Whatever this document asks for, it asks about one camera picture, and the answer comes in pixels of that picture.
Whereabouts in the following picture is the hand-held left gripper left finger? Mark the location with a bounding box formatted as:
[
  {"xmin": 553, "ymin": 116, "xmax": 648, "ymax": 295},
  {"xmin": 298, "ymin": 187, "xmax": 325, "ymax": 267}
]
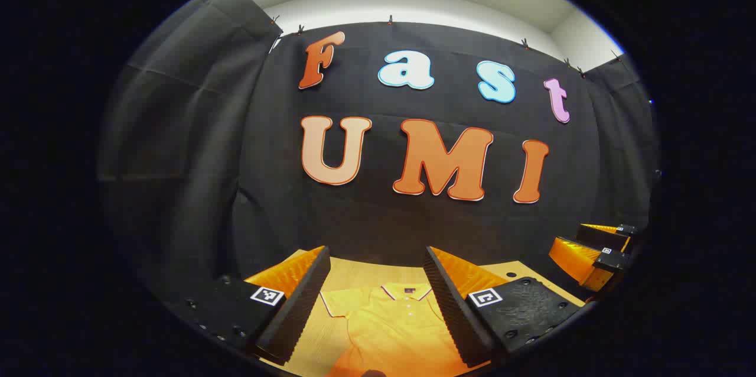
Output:
[{"xmin": 168, "ymin": 246, "xmax": 332, "ymax": 366}]

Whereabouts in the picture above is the orange polo T-shirt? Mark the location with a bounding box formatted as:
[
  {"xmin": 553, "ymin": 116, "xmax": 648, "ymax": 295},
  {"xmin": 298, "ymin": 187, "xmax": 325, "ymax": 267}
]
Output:
[{"xmin": 319, "ymin": 282, "xmax": 473, "ymax": 377}]

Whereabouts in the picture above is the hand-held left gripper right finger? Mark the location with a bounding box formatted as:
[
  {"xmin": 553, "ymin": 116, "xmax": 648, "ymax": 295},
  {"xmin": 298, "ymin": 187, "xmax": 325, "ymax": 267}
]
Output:
[{"xmin": 423, "ymin": 246, "xmax": 586, "ymax": 368}]

